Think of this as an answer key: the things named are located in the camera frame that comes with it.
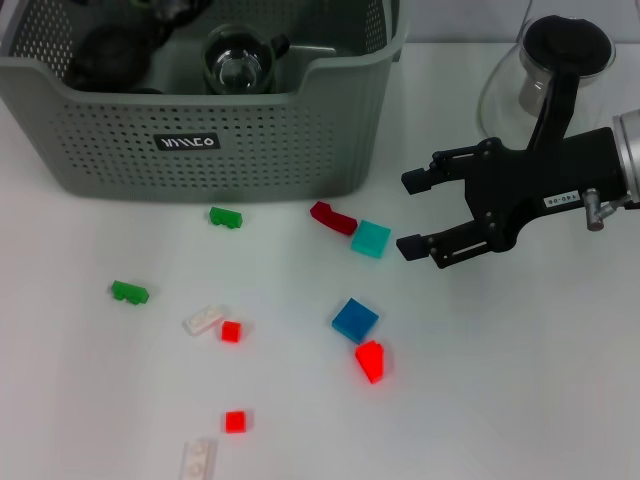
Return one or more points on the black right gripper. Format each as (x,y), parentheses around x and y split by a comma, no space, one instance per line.
(545,180)

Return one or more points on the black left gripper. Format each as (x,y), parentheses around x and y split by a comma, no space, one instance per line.
(170,12)

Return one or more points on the teal toy brick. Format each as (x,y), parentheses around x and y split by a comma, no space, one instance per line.
(371,239)

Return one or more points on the dark red curved brick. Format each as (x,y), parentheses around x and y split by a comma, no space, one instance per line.
(335,219)

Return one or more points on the blue toy brick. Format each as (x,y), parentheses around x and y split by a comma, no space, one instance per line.
(355,320)

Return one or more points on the bright red sloped brick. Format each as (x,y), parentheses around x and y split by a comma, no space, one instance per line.
(371,361)

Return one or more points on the grey perforated storage bin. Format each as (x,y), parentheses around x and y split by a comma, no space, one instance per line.
(250,150)

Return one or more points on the right gripper silver metal fitting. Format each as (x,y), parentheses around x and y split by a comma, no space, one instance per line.
(594,210)

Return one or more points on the green toy brick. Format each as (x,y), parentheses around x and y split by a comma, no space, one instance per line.
(130,292)
(227,217)

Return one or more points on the small red cube brick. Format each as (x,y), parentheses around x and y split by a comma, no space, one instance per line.
(231,331)
(235,421)

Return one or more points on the white two-stud brick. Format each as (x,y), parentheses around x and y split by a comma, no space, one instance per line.
(202,321)

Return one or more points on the translucent clear two-stud brick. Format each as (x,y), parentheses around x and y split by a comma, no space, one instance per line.
(200,457)

